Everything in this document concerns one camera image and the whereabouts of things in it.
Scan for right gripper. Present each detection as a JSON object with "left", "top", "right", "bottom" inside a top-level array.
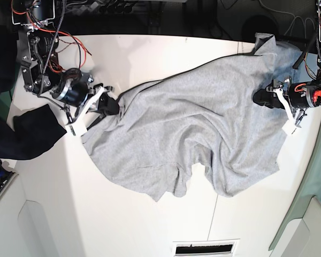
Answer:
[{"left": 51, "top": 74, "right": 120, "bottom": 116}]

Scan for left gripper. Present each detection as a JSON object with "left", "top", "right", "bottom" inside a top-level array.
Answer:
[{"left": 253, "top": 77, "right": 321, "bottom": 110}]

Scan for grey t-shirt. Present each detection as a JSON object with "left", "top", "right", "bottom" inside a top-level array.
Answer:
[{"left": 82, "top": 33, "right": 300, "bottom": 201}]

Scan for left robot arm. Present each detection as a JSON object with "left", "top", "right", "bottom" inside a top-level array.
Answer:
[{"left": 253, "top": 1, "right": 321, "bottom": 117}]

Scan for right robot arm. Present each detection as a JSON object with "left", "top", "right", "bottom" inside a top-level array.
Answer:
[{"left": 11, "top": 1, "right": 119, "bottom": 122}]

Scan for black round stool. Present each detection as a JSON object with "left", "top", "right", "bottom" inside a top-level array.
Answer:
[{"left": 241, "top": 15, "right": 279, "bottom": 43}]

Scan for dark navy cloth pile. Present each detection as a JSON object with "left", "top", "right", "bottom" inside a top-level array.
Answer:
[{"left": 0, "top": 26, "right": 66, "bottom": 160}]

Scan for grey cables on floor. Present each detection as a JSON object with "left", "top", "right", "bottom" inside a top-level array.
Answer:
[{"left": 256, "top": 0, "right": 316, "bottom": 46}]

